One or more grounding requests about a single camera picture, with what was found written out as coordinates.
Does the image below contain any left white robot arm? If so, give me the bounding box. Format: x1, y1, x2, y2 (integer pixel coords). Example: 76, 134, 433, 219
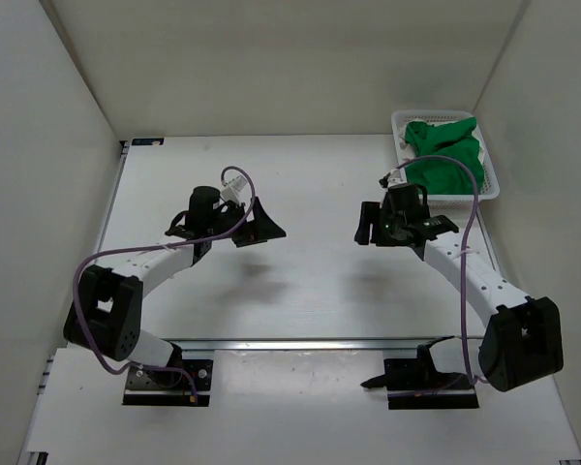
63, 186, 287, 388

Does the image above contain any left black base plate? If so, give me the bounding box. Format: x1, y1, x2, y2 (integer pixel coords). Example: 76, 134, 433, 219
122, 358, 214, 408

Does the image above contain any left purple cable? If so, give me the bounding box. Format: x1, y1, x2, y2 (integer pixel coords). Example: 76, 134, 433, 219
72, 166, 258, 377

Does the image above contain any green polo shirt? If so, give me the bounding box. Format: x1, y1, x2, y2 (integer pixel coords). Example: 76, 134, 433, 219
404, 117, 485, 195

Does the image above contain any blue label sticker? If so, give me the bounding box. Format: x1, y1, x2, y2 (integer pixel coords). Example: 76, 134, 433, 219
131, 138, 165, 146

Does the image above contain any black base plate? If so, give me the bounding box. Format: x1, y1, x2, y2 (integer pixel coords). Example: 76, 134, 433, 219
122, 358, 214, 408
383, 358, 479, 411

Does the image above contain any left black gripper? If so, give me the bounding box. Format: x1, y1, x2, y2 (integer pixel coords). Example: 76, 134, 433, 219
207, 197, 286, 247

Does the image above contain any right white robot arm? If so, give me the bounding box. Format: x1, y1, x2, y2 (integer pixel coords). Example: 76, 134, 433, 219
354, 183, 564, 393

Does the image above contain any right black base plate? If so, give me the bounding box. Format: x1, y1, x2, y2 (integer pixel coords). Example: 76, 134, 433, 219
383, 358, 479, 411

